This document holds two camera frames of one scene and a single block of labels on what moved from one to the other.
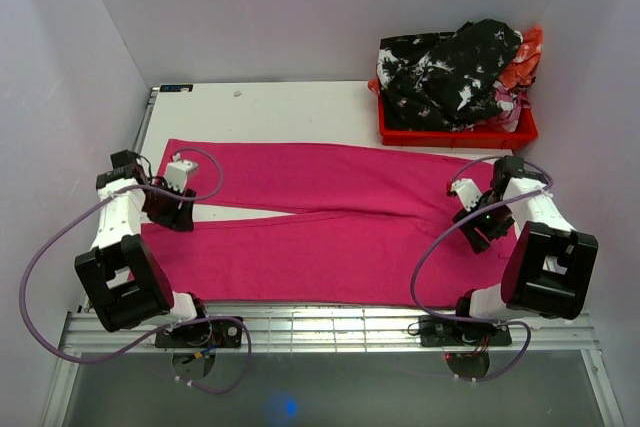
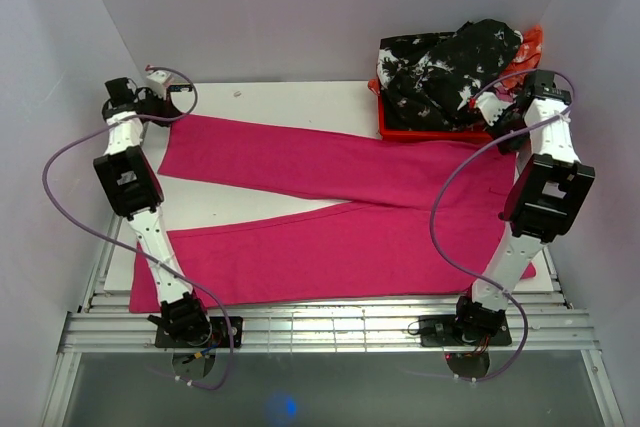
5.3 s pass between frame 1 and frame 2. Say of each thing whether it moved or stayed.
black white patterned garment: stayed
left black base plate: stayed
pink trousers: moved
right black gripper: moved
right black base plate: stayed
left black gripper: moved
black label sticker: stayed
